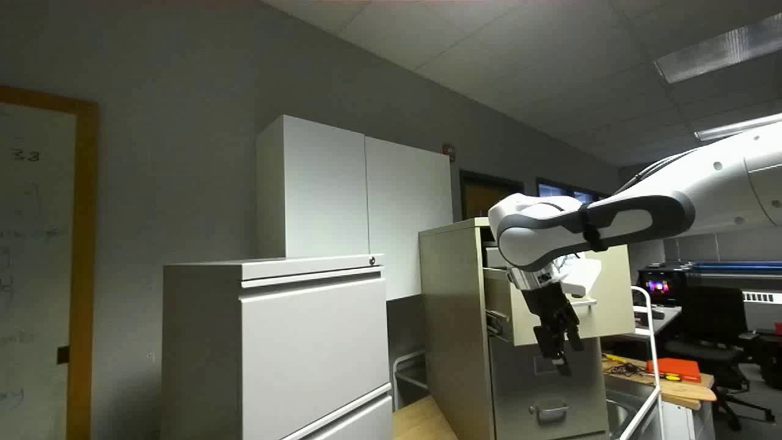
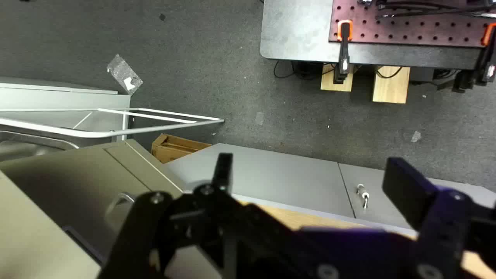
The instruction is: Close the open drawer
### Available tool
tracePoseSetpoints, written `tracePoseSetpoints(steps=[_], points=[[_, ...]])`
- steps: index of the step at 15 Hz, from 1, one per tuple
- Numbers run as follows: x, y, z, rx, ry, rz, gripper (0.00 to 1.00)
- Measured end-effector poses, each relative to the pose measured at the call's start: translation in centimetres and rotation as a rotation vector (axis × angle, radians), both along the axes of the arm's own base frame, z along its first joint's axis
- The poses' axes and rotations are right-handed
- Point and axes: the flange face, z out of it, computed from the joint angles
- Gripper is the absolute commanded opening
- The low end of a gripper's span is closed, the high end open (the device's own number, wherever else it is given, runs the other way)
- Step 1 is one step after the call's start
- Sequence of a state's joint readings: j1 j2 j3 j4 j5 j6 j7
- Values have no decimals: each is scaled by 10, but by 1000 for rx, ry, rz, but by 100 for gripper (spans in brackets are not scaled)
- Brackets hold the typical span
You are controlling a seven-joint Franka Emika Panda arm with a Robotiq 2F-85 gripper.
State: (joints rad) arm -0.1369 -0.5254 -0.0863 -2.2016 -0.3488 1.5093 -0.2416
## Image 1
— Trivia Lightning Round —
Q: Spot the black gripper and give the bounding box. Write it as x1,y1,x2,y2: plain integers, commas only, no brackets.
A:
519,275,586,379

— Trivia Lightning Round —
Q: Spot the beige filing cabinet drawer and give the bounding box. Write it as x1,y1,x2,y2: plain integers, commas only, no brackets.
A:
484,242,638,350
492,329,614,440

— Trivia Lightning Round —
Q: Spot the white metal tube rack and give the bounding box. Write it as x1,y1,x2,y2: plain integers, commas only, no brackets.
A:
603,282,666,440

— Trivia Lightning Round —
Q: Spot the black monitor with pink glow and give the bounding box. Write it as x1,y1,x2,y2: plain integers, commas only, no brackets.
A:
638,263,689,307

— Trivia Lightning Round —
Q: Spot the beige metal filing cabinet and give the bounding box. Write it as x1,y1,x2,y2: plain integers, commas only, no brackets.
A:
418,214,638,440

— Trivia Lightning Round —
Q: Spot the orange tool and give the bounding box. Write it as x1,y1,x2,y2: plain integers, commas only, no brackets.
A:
653,353,704,384

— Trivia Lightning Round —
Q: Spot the dark window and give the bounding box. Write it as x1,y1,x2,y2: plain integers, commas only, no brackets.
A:
534,177,609,207

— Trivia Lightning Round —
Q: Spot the black office chair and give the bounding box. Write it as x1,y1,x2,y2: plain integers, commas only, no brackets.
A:
679,281,778,433

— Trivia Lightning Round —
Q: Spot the dark wooden door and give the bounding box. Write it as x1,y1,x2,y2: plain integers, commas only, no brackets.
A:
458,165,529,221

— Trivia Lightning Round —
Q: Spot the grey lateral file cabinet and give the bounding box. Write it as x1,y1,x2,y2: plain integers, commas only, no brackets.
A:
159,251,396,440

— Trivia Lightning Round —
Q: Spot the white tall storage cabinet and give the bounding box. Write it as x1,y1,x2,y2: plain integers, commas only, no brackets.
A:
255,112,458,303

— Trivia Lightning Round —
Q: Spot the rectangular ceiling light panel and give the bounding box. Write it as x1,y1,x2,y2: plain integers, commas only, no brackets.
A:
650,10,782,84
691,110,782,145

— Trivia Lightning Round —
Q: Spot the wood framed whiteboard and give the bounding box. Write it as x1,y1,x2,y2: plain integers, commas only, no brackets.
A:
0,83,104,440

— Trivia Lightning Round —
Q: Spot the silver drawer pull handle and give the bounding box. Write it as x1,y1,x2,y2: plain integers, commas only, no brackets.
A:
530,395,573,425

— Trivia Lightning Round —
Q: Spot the white metal tube frame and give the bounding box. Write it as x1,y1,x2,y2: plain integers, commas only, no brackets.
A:
392,346,432,411

